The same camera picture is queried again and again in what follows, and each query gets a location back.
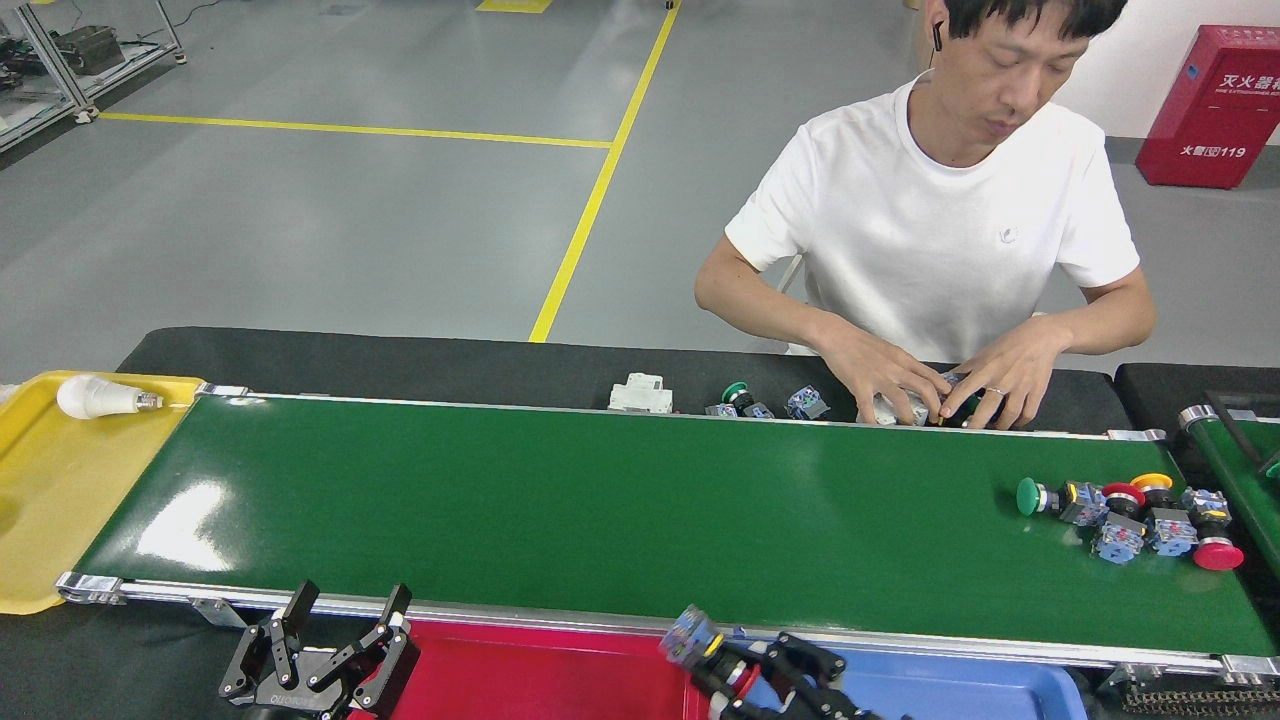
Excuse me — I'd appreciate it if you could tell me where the black guide frame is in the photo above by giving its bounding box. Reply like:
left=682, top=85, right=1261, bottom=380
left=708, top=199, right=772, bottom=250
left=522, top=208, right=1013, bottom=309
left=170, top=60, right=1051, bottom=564
left=1205, top=390, right=1280, bottom=471

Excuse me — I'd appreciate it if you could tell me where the yellow plastic tray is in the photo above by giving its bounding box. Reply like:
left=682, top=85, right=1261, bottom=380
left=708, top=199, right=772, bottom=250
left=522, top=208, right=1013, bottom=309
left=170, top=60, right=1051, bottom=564
left=0, top=371, right=206, bottom=616

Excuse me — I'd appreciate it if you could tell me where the metal frame rack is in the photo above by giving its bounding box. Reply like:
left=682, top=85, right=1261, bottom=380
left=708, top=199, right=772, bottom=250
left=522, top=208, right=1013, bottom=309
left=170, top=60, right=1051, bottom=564
left=0, top=0, right=188, bottom=153

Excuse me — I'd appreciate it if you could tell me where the narrow green conveyor belt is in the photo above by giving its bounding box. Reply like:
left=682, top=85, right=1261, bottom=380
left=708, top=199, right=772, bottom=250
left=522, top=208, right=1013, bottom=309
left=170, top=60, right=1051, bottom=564
left=1178, top=403, right=1280, bottom=576

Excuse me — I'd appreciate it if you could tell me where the green mushroom button switch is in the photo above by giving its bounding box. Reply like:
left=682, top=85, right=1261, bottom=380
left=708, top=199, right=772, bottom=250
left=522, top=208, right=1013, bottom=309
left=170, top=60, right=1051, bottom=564
left=1016, top=476, right=1109, bottom=528

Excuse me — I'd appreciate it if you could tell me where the dark grey equipment box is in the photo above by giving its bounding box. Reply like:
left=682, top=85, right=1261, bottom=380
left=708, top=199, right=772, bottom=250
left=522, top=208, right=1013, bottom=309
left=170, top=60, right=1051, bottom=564
left=52, top=25, right=127, bottom=77

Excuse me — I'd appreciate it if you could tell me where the red mushroom button switch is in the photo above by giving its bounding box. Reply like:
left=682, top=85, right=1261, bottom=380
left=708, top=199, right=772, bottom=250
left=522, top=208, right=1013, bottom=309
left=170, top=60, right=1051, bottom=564
left=1182, top=487, right=1246, bottom=572

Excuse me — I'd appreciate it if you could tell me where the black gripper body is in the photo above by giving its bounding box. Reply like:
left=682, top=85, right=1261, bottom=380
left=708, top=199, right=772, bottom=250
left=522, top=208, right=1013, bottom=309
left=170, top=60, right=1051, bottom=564
left=800, top=690, right=886, bottom=720
left=245, top=672, right=356, bottom=720

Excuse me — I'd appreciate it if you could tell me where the person's right hand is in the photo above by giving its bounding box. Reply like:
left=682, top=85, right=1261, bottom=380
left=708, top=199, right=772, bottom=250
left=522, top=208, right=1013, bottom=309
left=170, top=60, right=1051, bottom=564
left=812, top=318, right=951, bottom=426

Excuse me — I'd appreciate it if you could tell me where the person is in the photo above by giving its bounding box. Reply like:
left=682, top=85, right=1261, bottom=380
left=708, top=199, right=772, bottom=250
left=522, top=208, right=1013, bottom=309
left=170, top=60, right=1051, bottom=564
left=694, top=0, right=1158, bottom=433

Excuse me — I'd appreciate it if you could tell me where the white light bulb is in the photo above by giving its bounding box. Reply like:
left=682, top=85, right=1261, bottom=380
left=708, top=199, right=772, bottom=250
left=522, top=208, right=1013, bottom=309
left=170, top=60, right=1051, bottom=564
left=56, top=374, right=164, bottom=421

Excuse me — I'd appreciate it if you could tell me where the red push button switch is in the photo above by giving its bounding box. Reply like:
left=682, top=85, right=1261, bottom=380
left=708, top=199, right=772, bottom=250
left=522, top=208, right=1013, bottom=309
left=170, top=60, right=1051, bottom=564
left=1093, top=482, right=1149, bottom=566
left=659, top=604, right=726, bottom=673

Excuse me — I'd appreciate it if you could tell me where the person's left hand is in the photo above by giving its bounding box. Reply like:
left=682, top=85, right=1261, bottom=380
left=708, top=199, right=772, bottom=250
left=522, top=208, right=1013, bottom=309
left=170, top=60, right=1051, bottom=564
left=940, top=318, right=1073, bottom=433

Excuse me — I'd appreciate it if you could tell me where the blue plastic bin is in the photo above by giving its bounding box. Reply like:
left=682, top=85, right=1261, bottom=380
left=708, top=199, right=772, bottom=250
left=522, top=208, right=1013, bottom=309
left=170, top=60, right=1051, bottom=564
left=745, top=645, right=1089, bottom=720

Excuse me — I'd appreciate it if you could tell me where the conveyor drive chain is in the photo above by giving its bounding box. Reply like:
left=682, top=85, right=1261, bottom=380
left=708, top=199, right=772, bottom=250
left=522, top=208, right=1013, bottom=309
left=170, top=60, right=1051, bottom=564
left=1120, top=685, right=1280, bottom=717

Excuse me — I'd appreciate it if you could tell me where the red fire extinguisher box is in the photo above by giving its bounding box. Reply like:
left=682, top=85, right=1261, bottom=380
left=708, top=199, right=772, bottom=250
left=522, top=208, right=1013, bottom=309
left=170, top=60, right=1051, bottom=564
left=1135, top=25, right=1280, bottom=190

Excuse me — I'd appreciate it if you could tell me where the yellow push button switch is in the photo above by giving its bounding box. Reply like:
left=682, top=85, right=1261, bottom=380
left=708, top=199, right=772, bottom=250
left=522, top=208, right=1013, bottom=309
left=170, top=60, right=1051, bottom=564
left=1131, top=472, right=1199, bottom=558

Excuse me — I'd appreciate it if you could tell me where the long green conveyor belt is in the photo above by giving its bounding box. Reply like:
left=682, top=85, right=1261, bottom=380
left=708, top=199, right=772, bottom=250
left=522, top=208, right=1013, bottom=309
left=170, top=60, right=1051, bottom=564
left=55, top=385, right=1280, bottom=683

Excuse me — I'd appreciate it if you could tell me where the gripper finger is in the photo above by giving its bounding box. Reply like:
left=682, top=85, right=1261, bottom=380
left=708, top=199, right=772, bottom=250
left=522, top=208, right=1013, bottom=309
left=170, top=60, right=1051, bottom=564
left=690, top=660, right=801, bottom=720
left=218, top=580, right=321, bottom=706
left=310, top=584, right=421, bottom=713
left=740, top=632, right=849, bottom=701

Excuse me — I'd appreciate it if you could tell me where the red plastic bin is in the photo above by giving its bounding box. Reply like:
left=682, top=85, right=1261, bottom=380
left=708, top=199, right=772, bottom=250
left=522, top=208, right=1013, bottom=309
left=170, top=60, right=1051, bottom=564
left=370, top=618, right=713, bottom=720

